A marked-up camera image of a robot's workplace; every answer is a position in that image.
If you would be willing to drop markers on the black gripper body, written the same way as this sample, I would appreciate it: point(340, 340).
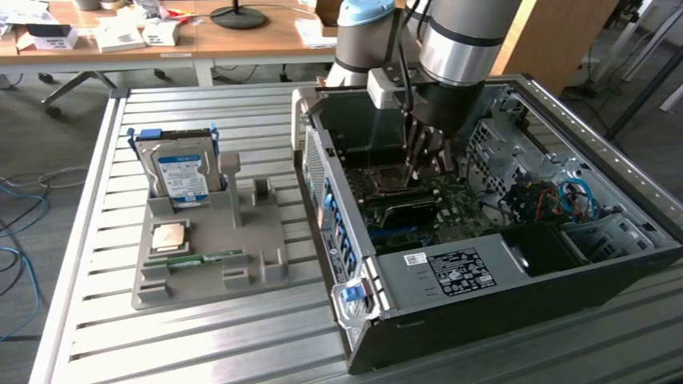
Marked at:
point(448, 104)

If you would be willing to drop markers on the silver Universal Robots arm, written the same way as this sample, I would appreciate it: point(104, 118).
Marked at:
point(469, 24)

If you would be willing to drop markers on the perforated metal drive cage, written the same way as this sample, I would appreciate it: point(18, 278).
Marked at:
point(501, 168)

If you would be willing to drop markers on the green motherboard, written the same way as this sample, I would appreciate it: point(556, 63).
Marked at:
point(464, 208)

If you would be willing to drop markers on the blue expansion slot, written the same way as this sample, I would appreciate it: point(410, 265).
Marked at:
point(380, 233)

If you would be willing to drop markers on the wooden partition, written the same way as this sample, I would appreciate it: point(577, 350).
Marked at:
point(576, 40)

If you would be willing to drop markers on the white booklet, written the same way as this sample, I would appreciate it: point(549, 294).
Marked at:
point(314, 34)

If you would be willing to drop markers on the grey power supply unit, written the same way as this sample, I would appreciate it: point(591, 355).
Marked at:
point(405, 280)

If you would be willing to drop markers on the brown cardboard box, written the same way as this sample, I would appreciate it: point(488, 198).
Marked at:
point(328, 12)

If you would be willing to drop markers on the blue case release latch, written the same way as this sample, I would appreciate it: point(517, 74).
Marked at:
point(352, 294)

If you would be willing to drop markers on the metal disk bay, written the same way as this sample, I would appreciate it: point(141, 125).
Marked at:
point(608, 240)

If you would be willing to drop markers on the open black PC case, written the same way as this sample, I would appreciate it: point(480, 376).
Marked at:
point(480, 320)

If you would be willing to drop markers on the grey parts rack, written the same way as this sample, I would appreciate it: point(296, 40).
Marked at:
point(213, 236)

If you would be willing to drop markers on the hard disk with blue carrier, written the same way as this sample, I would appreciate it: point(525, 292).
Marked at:
point(181, 176)

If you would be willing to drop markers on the black round lamp base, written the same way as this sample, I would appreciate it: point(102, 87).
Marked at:
point(237, 18)

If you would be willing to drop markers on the green RAM stick with label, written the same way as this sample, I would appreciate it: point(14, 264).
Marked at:
point(186, 261)

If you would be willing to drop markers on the CPU chip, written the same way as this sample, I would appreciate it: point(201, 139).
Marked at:
point(168, 236)

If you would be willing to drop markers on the small white printed box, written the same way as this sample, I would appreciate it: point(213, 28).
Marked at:
point(160, 34)

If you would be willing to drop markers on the flat white box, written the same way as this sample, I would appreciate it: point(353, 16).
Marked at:
point(120, 38)

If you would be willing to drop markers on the tape roll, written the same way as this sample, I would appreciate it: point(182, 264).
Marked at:
point(112, 4)

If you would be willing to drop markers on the grey cup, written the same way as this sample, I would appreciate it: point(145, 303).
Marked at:
point(88, 4)

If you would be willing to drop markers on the white box with black lid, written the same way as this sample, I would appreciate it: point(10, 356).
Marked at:
point(53, 38)

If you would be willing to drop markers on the stack of papers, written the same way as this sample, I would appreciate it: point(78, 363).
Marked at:
point(26, 12)

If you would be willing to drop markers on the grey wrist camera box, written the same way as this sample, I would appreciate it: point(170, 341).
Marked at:
point(386, 90)

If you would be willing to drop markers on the white desk frame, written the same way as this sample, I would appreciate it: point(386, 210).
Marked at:
point(624, 36)

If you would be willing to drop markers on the wooden desk with white frame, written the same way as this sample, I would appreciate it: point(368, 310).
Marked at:
point(80, 56)
point(256, 44)

